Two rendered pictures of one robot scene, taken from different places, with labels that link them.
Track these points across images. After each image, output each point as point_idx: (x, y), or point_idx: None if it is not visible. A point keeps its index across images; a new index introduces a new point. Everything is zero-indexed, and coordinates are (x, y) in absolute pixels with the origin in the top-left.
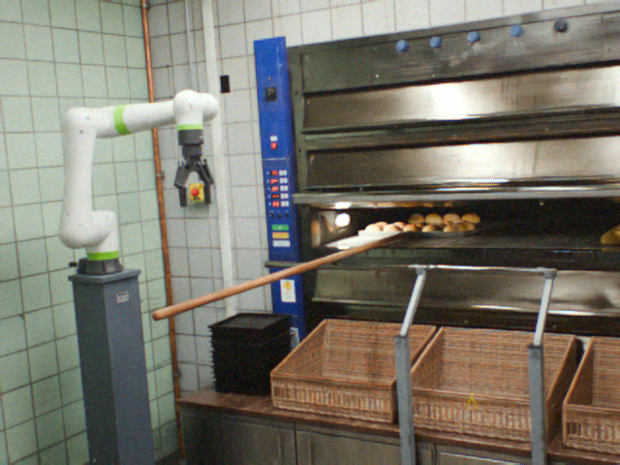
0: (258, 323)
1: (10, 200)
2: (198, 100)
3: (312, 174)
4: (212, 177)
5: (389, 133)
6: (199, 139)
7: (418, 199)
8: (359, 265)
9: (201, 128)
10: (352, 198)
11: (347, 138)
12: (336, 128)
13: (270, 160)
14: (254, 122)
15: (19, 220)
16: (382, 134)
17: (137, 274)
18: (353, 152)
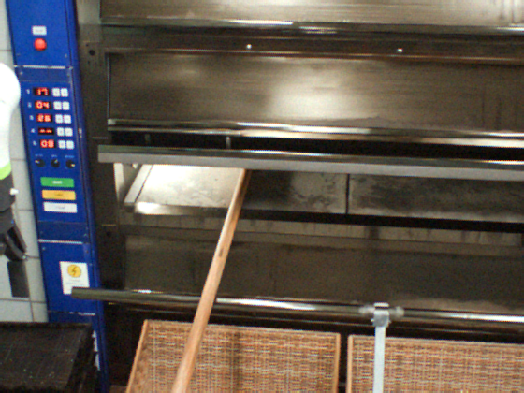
0: (45, 358)
1: None
2: (2, 114)
3: (118, 96)
4: (24, 243)
5: (276, 37)
6: (9, 196)
7: (346, 170)
8: (265, 306)
9: (10, 168)
10: (217, 160)
11: (189, 37)
12: (175, 25)
13: (33, 68)
14: None
15: None
16: (260, 37)
17: None
18: (196, 60)
